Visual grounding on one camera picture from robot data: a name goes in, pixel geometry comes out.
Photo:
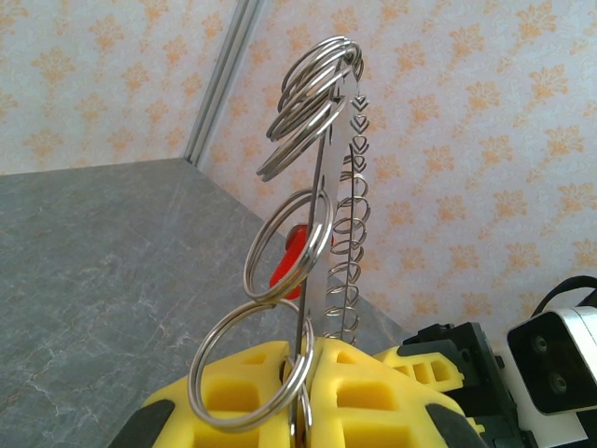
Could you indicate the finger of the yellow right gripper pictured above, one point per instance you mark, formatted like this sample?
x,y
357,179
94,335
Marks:
x,y
476,424
422,371

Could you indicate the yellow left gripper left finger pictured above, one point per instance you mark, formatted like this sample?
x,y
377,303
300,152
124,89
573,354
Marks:
x,y
233,371

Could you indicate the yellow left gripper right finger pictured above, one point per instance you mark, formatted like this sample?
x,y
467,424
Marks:
x,y
410,406

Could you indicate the red key tag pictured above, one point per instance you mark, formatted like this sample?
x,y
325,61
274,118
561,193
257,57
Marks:
x,y
285,273

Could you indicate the metal keyring bunch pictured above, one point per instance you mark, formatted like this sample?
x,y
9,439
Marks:
x,y
333,196

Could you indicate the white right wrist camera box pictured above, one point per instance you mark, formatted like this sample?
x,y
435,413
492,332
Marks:
x,y
573,336

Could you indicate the aluminium frame post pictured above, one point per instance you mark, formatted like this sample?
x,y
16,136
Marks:
x,y
219,93

